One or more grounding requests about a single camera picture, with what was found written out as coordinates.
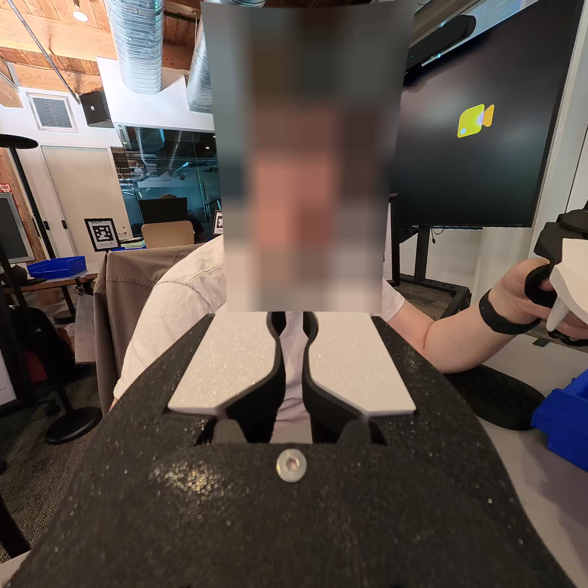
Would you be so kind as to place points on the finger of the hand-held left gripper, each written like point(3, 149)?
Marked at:
point(574, 275)

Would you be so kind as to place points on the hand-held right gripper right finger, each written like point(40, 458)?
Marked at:
point(358, 363)

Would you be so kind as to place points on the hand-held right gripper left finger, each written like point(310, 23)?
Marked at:
point(229, 363)

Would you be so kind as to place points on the blue bin with divider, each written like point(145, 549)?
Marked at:
point(565, 422)

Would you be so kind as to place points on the person's left forearm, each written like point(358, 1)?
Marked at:
point(450, 340)

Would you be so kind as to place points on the person's left hand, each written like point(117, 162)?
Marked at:
point(510, 294)

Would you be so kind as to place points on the operator in white shirt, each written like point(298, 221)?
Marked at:
point(174, 312)

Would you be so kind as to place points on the large black monitor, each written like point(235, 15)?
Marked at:
point(482, 183)

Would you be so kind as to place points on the black wristband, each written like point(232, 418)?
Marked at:
point(494, 319)

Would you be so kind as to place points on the black monitor stand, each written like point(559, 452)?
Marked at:
point(420, 257)

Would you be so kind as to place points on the brown jacket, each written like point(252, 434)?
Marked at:
point(133, 285)

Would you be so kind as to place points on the small marker sign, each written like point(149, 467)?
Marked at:
point(102, 234)
point(219, 223)

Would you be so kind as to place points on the wooden backing board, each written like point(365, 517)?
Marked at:
point(167, 235)

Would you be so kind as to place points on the black computer monitor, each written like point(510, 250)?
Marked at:
point(163, 211)

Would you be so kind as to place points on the black backpack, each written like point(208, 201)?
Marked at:
point(41, 344)

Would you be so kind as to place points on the blue plastic bin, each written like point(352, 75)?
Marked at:
point(55, 267)

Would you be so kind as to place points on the black video bar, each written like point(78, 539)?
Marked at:
point(454, 27)

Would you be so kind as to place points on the grey framed board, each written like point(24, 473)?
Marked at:
point(11, 229)

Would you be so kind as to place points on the round ceiling lamp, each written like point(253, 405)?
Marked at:
point(80, 13)

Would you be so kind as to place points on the black wall speaker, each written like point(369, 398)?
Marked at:
point(96, 109)

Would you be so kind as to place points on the silver air duct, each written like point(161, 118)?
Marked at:
point(135, 46)
point(198, 69)

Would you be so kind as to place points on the white wall vent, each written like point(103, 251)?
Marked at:
point(52, 112)

